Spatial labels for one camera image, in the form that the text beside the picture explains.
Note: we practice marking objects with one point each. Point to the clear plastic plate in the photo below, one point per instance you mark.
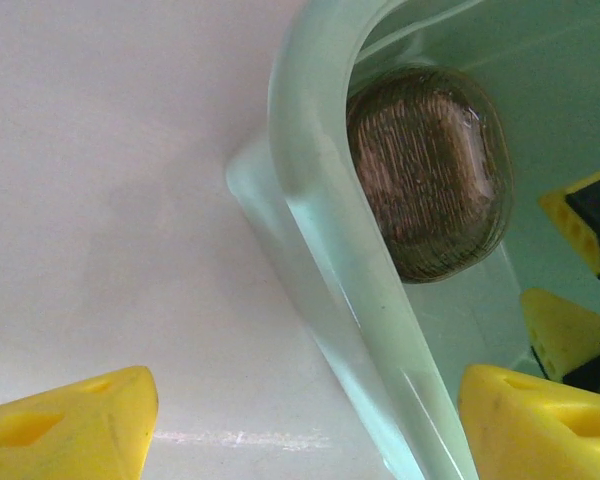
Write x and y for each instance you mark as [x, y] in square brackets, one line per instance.
[455, 267]
[500, 210]

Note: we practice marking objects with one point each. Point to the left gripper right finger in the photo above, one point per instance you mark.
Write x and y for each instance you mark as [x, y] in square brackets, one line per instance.
[540, 430]

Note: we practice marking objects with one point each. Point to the green plastic bin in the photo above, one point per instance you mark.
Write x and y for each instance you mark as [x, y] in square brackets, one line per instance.
[320, 150]

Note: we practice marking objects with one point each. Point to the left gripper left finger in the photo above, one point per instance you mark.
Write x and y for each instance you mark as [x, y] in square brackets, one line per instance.
[55, 430]

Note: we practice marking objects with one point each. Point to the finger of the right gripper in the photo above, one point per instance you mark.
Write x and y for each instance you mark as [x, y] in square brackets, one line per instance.
[580, 225]
[565, 340]

